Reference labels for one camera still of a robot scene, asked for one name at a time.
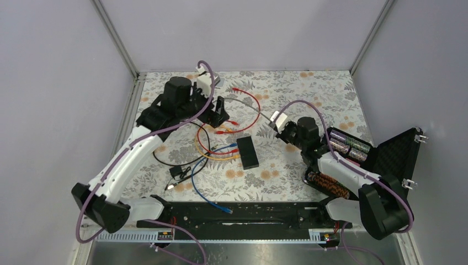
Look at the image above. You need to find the black cable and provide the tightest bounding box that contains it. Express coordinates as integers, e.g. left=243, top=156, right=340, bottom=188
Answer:
left=152, top=122, right=213, bottom=191

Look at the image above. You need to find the red ethernet cable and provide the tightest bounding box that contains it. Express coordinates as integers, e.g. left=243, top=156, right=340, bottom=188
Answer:
left=215, top=87, right=262, bottom=135
left=196, top=120, right=240, bottom=156

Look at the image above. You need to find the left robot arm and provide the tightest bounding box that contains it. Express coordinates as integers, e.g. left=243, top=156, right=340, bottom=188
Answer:
left=71, top=72, right=229, bottom=234

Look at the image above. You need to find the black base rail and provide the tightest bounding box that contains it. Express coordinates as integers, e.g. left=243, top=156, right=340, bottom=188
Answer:
left=159, top=202, right=344, bottom=241

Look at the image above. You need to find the floral table mat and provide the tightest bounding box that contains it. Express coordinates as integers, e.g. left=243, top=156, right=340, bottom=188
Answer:
left=123, top=71, right=371, bottom=202

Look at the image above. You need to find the grey ethernet cable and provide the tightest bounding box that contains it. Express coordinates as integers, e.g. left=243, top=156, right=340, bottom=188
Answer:
left=223, top=97, right=273, bottom=123

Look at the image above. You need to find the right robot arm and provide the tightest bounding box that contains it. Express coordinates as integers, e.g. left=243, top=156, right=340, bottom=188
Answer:
left=270, top=115, right=419, bottom=240

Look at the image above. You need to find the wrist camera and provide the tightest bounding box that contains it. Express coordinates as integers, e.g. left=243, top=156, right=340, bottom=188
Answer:
left=269, top=111, right=290, bottom=133
left=196, top=71, right=212, bottom=98

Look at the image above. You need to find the blue ethernet cable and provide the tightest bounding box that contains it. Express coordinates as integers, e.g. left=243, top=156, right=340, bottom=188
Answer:
left=190, top=143, right=238, bottom=214

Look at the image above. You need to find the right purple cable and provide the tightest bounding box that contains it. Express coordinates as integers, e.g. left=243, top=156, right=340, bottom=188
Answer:
left=278, top=99, right=416, bottom=264

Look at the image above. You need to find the black case with chips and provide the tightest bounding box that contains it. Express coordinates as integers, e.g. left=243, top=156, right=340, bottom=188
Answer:
left=303, top=127, right=429, bottom=200

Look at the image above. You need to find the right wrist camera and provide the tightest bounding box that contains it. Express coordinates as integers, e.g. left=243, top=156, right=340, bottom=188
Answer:
left=269, top=111, right=290, bottom=133

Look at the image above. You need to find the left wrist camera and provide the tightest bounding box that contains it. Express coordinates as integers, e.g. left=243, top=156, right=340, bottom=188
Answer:
left=196, top=71, right=212, bottom=98

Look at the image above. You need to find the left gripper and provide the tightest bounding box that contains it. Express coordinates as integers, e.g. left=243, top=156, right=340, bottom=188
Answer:
left=178, top=82, right=230, bottom=128

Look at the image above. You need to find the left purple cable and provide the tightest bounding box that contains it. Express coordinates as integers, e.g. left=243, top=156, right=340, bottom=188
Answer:
left=75, top=60, right=216, bottom=265

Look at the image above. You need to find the white small switch box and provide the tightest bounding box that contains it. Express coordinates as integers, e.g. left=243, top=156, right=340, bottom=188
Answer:
left=215, top=76, right=225, bottom=88

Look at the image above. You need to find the purple cable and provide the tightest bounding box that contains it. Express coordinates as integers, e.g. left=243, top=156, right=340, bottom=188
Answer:
left=278, top=99, right=416, bottom=264
left=75, top=60, right=216, bottom=265

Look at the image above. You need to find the yellow cable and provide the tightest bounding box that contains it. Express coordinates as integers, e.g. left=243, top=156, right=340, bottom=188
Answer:
left=194, top=126, right=242, bottom=162

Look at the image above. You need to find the black network switch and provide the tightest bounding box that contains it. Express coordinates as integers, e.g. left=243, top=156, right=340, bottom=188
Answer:
left=236, top=136, right=259, bottom=170

